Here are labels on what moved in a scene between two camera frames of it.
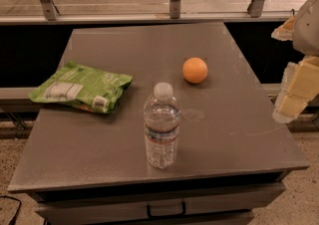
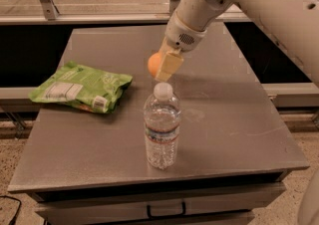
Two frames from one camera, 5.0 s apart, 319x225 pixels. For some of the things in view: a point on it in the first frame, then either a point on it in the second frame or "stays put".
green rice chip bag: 91,89 stays put
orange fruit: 194,70 → 154,62
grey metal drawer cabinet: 233,149 stays put
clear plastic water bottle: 161,119 stays put
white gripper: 307,31 → 181,37
